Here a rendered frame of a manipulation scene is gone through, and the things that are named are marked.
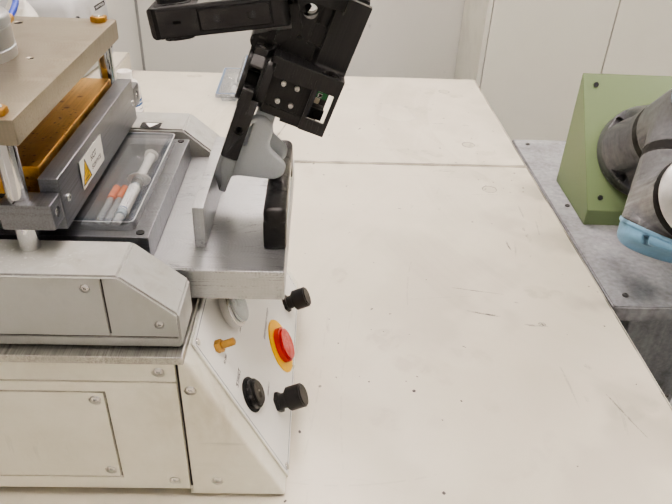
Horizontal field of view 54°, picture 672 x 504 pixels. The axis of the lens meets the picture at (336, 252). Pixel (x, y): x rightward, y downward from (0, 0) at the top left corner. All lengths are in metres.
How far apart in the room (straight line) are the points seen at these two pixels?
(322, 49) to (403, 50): 2.56
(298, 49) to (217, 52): 2.57
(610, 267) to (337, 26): 0.63
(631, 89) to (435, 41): 1.98
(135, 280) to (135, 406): 0.12
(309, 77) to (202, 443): 0.33
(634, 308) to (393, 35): 2.30
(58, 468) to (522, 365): 0.52
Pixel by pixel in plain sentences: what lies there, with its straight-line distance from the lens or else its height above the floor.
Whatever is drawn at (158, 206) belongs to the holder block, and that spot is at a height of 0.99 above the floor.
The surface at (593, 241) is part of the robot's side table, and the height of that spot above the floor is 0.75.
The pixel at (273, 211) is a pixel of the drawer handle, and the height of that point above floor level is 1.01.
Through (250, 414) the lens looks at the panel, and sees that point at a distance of 0.63.
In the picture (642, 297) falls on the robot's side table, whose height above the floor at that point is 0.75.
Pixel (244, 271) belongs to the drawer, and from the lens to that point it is 0.56.
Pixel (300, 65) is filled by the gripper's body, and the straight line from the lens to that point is 0.55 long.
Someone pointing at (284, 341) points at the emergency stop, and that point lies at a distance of 0.74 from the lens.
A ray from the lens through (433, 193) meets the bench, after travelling 1.16.
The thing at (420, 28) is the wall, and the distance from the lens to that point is 3.11.
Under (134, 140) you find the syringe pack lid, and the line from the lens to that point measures 0.72.
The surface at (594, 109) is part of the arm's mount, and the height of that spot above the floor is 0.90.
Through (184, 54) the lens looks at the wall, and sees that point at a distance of 3.16.
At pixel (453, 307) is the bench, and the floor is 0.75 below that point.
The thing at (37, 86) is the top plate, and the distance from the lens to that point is 0.57.
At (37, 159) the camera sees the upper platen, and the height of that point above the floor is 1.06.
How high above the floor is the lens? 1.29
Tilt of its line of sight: 33 degrees down
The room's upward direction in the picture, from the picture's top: 2 degrees clockwise
